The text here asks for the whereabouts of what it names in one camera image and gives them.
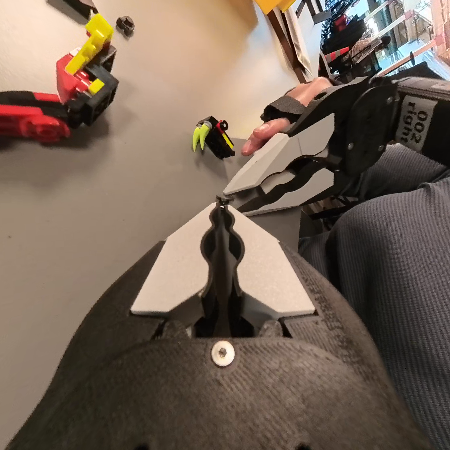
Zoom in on person's grey ribbed pants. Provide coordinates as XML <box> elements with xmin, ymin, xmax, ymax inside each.
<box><xmin>299</xmin><ymin>144</ymin><xmax>450</xmax><ymax>450</ymax></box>

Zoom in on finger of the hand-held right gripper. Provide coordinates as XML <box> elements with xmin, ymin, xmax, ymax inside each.
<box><xmin>242</xmin><ymin>159</ymin><xmax>337</xmax><ymax>215</ymax></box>
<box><xmin>222</xmin><ymin>112</ymin><xmax>335</xmax><ymax>195</ymax></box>

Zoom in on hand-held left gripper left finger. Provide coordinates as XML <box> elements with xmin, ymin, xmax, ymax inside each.
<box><xmin>130</xmin><ymin>201</ymin><xmax>225</xmax><ymax>328</ymax></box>

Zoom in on person's right hand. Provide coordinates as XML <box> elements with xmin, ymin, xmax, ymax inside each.
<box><xmin>242</xmin><ymin>77</ymin><xmax>333</xmax><ymax>157</ymax></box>

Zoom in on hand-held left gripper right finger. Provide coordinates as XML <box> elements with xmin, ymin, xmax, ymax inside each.
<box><xmin>222</xmin><ymin>202</ymin><xmax>317</xmax><ymax>327</ymax></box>

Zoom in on black lego slope brick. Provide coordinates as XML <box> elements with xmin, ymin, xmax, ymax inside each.
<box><xmin>47</xmin><ymin>0</ymin><xmax>100</xmax><ymax>19</ymax></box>

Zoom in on yellow plastic bin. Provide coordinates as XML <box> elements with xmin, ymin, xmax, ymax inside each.
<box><xmin>253</xmin><ymin>0</ymin><xmax>294</xmax><ymax>15</ymax></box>

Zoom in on red black yellow lego snake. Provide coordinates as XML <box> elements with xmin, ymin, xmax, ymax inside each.
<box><xmin>0</xmin><ymin>13</ymin><xmax>119</xmax><ymax>143</ymax></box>

